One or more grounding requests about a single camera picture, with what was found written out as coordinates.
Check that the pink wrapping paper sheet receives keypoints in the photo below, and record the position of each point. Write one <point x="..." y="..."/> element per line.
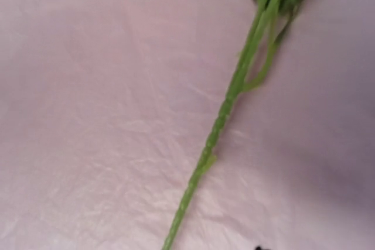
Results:
<point x="106" y="105"/>

